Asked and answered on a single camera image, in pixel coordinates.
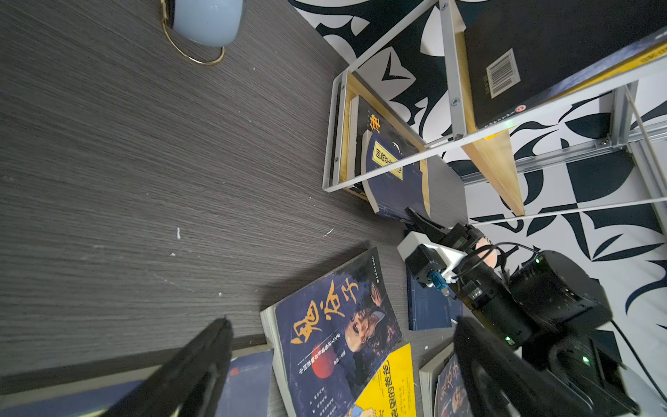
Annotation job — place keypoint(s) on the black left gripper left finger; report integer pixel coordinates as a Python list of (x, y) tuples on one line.
[(190, 384)]

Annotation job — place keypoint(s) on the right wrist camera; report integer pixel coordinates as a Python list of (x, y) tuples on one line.
[(431, 264)]

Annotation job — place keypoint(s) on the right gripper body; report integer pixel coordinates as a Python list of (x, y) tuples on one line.
[(485, 292)]

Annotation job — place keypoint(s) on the light blue alarm clock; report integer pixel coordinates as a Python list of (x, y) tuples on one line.
[(211, 23)]

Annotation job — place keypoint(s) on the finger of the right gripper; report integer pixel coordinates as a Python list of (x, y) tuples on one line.
[(434, 232)]

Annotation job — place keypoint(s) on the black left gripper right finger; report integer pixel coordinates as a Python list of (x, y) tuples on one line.
[(500, 383)]

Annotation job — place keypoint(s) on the navy book yellow label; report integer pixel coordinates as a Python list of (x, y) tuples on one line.
[(393, 193)]

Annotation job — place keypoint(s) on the black Murphy law book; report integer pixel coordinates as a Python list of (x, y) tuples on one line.
[(364, 118)]

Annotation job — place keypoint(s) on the black barcode book on shelf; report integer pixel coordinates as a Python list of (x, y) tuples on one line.
[(521, 54)]

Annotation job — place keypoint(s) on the white wooden book shelf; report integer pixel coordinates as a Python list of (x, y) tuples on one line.
[(490, 146)]

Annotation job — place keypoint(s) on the plush doll pink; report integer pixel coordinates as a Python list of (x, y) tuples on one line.
[(491, 256)]

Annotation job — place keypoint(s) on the dark purple portrait book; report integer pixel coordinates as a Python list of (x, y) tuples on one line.
[(331, 337)]

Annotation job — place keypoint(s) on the navy book vertical label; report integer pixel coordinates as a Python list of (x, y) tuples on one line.
[(428, 308)]

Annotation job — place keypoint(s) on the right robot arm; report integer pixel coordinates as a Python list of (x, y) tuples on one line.
[(533, 343)]

